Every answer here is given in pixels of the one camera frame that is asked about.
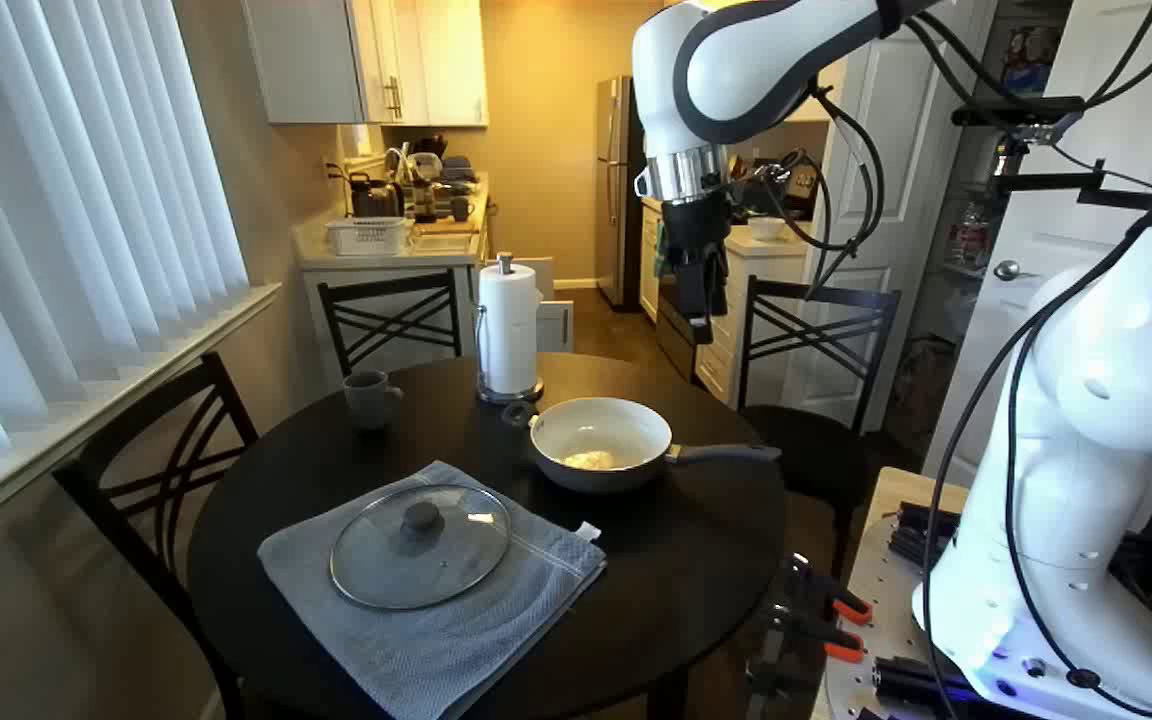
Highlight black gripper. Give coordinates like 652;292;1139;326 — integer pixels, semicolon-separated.
663;196;730;344

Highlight clear glass pan lid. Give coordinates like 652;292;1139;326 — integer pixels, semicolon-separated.
329;480;514;612

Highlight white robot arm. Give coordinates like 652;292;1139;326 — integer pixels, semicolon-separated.
633;0;1152;720

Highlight white paper towel roll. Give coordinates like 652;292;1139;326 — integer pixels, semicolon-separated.
476;253;541;400

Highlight gray frying pan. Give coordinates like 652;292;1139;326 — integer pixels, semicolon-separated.
527;398;781;498

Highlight blue towel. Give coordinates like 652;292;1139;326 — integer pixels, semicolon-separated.
257;460;604;720

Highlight stainless steel refrigerator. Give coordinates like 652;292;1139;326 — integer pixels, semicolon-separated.
597;78;639;307

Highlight black chair right side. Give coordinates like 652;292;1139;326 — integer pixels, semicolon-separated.
735;275;899;574

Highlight kitchen counter with clutter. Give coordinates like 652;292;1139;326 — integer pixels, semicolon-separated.
297;125;494;264

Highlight round black table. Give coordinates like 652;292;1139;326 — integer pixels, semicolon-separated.
187;361;786;720

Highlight black chair far side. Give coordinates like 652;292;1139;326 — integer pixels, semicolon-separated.
316;274;464;378

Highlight dark gray mug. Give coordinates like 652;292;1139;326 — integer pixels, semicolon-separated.
344;373;405;432

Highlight black orange clamp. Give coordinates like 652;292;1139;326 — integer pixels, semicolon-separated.
778;551;873;626
745;617;868;695

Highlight white kitchen cabinet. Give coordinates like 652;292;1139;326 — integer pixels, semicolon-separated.
243;0;487;128

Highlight white interior door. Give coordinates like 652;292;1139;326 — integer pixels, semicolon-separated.
923;0;1152;485

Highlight black chair near window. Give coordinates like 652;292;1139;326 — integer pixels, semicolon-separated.
54;351;259;720

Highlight white vertical blinds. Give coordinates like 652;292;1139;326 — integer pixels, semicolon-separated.
0;0;250;456

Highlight camera on black stand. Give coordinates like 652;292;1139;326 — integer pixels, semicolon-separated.
952;98;1152;210

